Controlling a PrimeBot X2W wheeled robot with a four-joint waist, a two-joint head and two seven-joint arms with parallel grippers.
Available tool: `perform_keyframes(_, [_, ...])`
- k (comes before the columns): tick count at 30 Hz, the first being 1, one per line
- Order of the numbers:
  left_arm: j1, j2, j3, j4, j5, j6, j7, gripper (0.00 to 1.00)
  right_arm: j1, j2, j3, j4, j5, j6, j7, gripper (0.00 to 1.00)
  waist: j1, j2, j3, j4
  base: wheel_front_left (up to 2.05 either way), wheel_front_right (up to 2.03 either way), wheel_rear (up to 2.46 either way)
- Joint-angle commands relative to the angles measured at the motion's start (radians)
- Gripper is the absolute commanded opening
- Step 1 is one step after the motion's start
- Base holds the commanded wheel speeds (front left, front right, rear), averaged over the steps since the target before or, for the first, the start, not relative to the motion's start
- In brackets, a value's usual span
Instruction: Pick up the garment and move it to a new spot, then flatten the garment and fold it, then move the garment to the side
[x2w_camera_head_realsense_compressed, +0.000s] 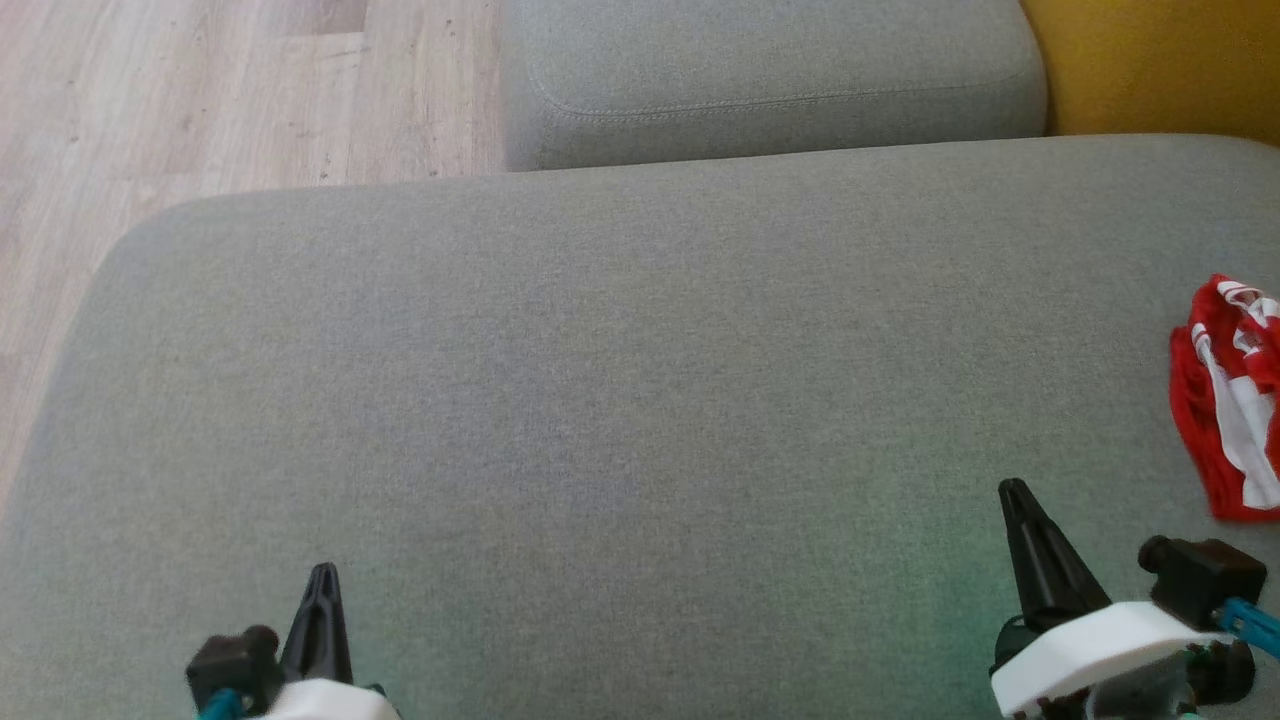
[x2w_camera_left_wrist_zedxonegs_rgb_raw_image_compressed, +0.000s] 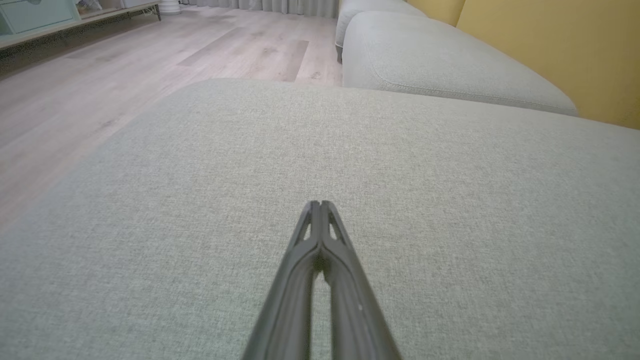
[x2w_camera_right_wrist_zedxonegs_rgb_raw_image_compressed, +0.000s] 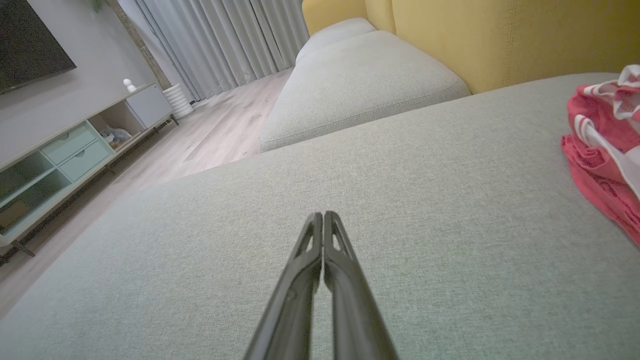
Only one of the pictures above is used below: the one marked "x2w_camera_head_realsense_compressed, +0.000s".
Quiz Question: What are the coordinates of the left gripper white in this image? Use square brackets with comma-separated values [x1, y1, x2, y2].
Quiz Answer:
[245, 563, 401, 720]

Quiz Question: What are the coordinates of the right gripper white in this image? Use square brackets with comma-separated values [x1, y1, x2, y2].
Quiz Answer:
[990, 478, 1236, 717]

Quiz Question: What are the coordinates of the red shirt with white sleeves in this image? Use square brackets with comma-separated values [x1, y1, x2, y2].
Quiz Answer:
[1169, 275, 1280, 524]

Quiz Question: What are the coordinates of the large grey sofa seat cushion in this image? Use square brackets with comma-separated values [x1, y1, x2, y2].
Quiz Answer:
[0, 133, 1280, 720]

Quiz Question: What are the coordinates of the mustard yellow upholstered panel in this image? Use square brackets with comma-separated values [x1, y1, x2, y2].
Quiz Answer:
[1020, 0, 1280, 148]

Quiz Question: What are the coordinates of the small grey sofa cushion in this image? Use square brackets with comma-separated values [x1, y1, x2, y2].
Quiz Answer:
[500, 0, 1049, 173]

